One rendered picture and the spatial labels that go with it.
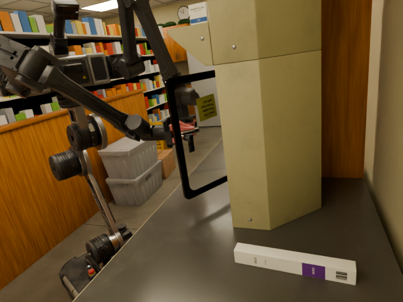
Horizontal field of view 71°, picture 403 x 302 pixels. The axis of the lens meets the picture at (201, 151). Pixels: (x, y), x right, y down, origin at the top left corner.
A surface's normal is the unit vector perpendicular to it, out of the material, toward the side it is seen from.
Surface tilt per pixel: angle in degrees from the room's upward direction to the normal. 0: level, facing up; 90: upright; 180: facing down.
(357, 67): 90
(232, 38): 90
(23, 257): 90
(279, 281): 0
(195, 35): 90
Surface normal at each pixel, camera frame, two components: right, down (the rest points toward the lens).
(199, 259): -0.14, -0.94
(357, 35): -0.33, 0.34
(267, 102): 0.42, 0.23
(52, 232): 0.93, -0.01
